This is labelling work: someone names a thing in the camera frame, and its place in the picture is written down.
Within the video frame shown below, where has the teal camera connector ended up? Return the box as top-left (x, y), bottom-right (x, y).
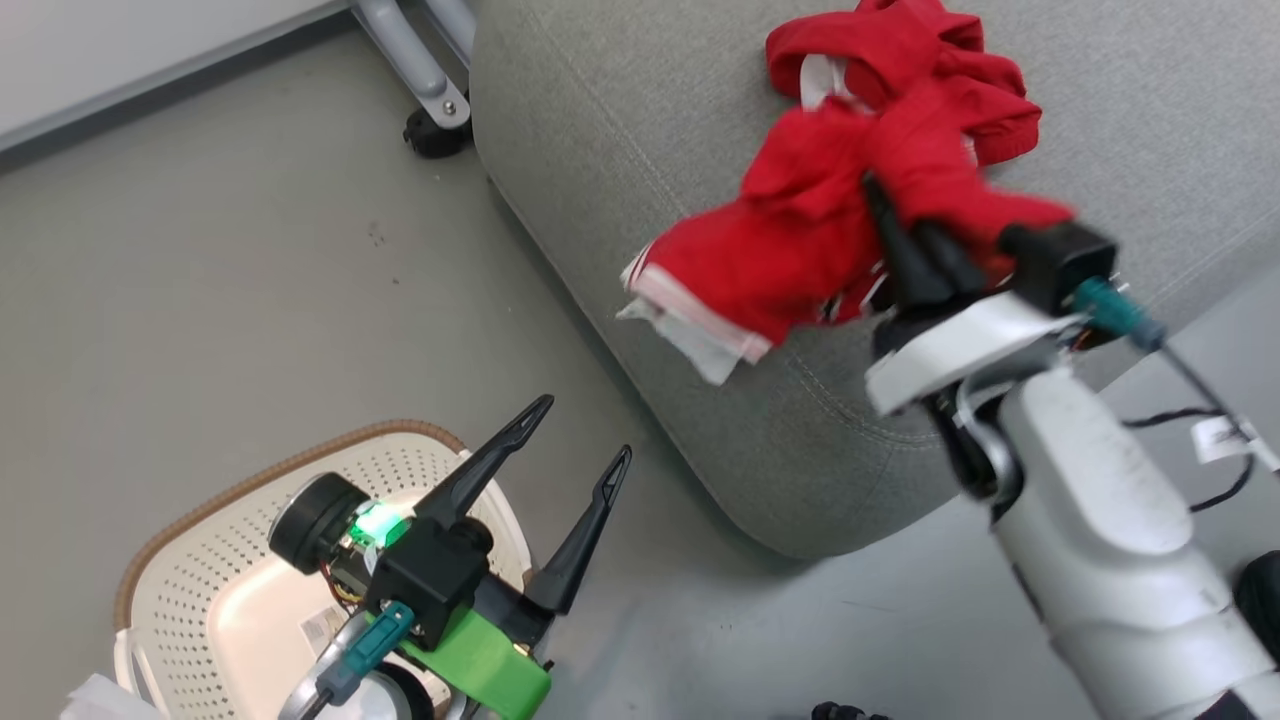
top-left (1072, 277), bottom-right (1169, 352)
top-left (315, 600), bottom-right (416, 707)

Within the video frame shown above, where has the black right camera cable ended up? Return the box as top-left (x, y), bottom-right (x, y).
top-left (1120, 338), bottom-right (1257, 514)

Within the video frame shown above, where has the teal left camera connector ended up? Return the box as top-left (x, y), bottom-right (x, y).
top-left (315, 600), bottom-right (416, 707)

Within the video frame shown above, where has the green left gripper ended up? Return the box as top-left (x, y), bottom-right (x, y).
top-left (398, 394), bottom-right (634, 720)

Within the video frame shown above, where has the white crumpled paper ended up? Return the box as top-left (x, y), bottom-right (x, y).
top-left (60, 673), bottom-right (167, 720)

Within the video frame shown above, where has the red clothing with white trim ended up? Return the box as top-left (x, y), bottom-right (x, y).
top-left (615, 0), bottom-right (1081, 387)

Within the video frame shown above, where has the white cable label tag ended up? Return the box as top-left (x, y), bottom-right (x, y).
top-left (1192, 414), bottom-right (1280, 473)

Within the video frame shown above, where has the black caster wheel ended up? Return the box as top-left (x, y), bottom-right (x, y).
top-left (403, 98), bottom-right (472, 160)

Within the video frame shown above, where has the grey fabric sofa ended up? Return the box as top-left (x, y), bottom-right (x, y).
top-left (470, 0), bottom-right (1280, 561)

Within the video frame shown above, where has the grey partition leg curved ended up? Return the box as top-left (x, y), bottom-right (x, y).
top-left (350, 0), bottom-right (477, 131)

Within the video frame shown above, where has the white perforated laundry basket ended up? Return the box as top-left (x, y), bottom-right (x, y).
top-left (113, 420), bottom-right (536, 720)

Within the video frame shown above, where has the black round left gripper motor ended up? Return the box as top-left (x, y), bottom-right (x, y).
top-left (268, 472), bottom-right (373, 577)

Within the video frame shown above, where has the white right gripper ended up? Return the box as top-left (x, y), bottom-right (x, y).
top-left (861, 174), bottom-right (1089, 417)

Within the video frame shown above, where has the teal right camera connector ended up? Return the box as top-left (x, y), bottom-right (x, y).
top-left (1072, 277), bottom-right (1169, 352)

